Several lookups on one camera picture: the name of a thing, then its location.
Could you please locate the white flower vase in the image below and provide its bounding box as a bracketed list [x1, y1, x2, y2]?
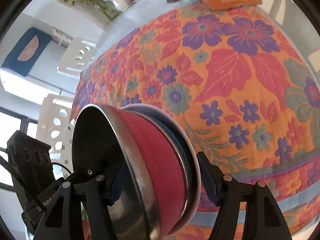
[110, 0, 129, 12]

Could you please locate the white chair right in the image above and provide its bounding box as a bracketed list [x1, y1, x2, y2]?
[259, 0, 319, 78]

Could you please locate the blue wall hanging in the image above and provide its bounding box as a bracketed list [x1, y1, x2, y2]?
[1, 27, 53, 77]

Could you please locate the white chair far left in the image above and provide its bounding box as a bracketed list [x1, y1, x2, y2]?
[57, 37, 96, 79]

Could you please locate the white chair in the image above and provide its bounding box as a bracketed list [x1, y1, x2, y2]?
[36, 94, 75, 179]
[57, 37, 96, 79]
[259, 0, 319, 78]

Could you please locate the red steel bowl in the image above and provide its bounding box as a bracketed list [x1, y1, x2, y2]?
[71, 103, 189, 240]

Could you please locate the pink plastic bowl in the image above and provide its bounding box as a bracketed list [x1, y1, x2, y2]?
[122, 103, 201, 237]

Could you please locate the white corner shelf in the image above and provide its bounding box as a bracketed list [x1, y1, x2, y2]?
[52, 28, 73, 45]

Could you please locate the blue steel bowl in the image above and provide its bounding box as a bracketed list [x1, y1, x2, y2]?
[120, 103, 199, 188]

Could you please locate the white chair near left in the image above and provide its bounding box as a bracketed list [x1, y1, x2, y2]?
[36, 94, 75, 179]

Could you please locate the orange floral tablecloth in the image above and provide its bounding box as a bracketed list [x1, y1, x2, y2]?
[71, 4, 319, 233]

